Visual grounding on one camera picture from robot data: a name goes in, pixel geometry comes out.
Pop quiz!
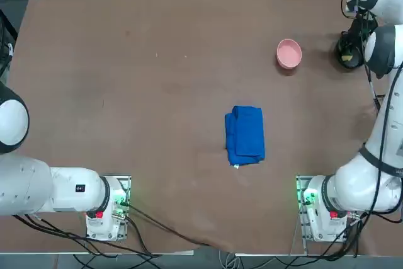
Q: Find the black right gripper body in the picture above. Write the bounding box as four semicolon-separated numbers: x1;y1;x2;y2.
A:
350;13;378;40

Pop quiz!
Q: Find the pink bowl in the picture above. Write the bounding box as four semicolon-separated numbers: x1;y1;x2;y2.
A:
276;38;304;70

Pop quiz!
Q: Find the folded blue cloth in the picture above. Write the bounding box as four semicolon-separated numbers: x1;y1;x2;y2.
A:
224;105;267;168

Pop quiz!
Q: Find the black metal stand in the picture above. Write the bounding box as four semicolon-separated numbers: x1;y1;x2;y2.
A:
0;6;19;77

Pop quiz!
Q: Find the black pan pale handle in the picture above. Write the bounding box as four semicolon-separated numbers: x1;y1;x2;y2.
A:
332;30;368;69

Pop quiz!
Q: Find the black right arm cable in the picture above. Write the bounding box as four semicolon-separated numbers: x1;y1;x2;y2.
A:
361;60;382;115

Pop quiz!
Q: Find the black left base cable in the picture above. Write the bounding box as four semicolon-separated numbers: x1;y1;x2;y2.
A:
124;202;212;249

